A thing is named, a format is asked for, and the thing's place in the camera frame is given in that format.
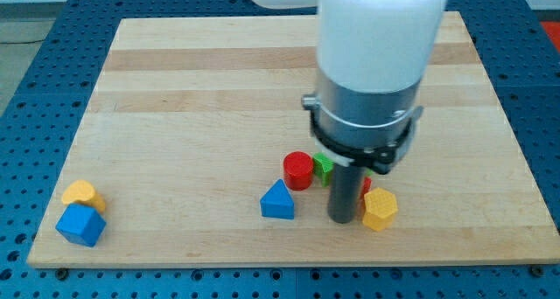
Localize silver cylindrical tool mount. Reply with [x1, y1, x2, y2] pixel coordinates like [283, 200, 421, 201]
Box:
[301, 70, 424, 175]

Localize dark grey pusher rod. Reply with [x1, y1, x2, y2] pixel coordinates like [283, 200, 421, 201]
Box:
[327, 164, 366, 224]

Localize yellow hexagon block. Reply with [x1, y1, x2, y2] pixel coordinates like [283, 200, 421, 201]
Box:
[361, 188, 398, 232]

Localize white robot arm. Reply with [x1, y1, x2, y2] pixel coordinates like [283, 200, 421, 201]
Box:
[251, 0, 447, 224]

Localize red block behind rod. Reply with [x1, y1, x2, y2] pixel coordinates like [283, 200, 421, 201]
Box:
[359, 177, 372, 200]

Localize green block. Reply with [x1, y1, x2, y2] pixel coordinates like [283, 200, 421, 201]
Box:
[312, 152, 334, 187]

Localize red cylinder block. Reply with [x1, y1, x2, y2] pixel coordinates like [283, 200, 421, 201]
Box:
[283, 151, 314, 191]

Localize blue triangle block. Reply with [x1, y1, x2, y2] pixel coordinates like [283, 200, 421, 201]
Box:
[260, 179, 295, 219]

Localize wooden board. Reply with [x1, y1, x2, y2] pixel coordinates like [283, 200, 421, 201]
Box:
[27, 11, 559, 268]

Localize yellow heart block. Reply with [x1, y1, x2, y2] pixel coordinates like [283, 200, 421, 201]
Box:
[61, 179, 106, 213]

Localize blue cube block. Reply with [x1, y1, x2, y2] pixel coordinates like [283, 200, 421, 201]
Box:
[55, 204, 106, 247]

